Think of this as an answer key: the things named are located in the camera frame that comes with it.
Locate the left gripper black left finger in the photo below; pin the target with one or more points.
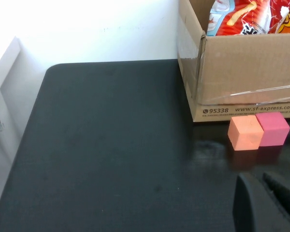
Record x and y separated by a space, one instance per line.
256 212

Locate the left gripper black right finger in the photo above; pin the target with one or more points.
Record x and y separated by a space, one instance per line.
286 197

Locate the orange-yellow snack bag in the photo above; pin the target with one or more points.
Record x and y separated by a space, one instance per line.
288 24

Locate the pink foam cube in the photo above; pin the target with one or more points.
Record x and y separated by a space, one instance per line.
273 130

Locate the orange foam cube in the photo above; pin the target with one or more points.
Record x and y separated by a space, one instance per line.
244 135

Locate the cardboard box with F2 print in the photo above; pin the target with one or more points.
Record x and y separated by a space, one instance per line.
244 79

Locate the red shrimp cracker bag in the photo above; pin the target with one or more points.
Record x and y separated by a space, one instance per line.
241 21

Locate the white side panel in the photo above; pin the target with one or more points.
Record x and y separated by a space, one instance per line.
0 96

